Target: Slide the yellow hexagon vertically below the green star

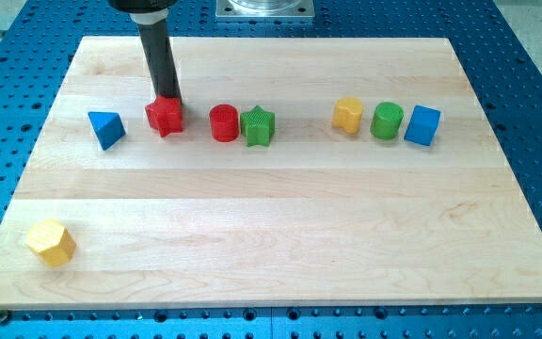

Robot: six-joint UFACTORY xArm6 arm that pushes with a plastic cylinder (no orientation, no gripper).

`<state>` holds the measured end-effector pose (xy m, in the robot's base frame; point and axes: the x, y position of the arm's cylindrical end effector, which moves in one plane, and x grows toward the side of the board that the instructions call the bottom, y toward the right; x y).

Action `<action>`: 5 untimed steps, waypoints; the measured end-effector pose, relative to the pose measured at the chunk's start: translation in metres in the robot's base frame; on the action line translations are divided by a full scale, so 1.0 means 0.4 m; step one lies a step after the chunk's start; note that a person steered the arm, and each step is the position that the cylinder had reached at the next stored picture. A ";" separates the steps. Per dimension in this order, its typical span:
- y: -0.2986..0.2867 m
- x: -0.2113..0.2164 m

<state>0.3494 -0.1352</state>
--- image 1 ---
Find green star block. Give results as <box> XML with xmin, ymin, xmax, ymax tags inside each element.
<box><xmin>240</xmin><ymin>105</ymin><xmax>275</xmax><ymax>147</ymax></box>

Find red star block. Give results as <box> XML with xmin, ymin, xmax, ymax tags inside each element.
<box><xmin>145</xmin><ymin>95</ymin><xmax>183</xmax><ymax>137</ymax></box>

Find yellow hexagon block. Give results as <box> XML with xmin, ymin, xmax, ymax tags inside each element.
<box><xmin>24</xmin><ymin>219</ymin><xmax>76</xmax><ymax>267</ymax></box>

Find light wooden board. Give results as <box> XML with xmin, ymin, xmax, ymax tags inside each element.
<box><xmin>0</xmin><ymin>37</ymin><xmax>542</xmax><ymax>310</ymax></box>

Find red cylinder block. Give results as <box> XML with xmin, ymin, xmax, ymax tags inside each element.
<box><xmin>209</xmin><ymin>104</ymin><xmax>239</xmax><ymax>142</ymax></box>

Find yellow heart block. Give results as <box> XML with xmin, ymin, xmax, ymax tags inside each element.
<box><xmin>331</xmin><ymin>97</ymin><xmax>364</xmax><ymax>135</ymax></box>

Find green cylinder block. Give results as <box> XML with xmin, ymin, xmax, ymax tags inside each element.
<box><xmin>370</xmin><ymin>102</ymin><xmax>404</xmax><ymax>140</ymax></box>

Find blue cube block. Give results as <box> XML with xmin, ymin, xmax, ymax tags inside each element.
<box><xmin>404</xmin><ymin>105</ymin><xmax>441</xmax><ymax>146</ymax></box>

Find blue triangle block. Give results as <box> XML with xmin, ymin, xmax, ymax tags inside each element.
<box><xmin>88</xmin><ymin>111</ymin><xmax>126</xmax><ymax>151</ymax></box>

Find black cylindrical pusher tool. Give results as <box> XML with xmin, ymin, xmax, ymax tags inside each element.
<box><xmin>107</xmin><ymin>0</ymin><xmax>182</xmax><ymax>99</ymax></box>

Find blue perforated table plate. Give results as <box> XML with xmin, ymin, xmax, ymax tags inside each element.
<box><xmin>0</xmin><ymin>0</ymin><xmax>542</xmax><ymax>338</ymax></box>

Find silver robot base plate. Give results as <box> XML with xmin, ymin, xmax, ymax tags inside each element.
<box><xmin>215</xmin><ymin>0</ymin><xmax>315</xmax><ymax>22</ymax></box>

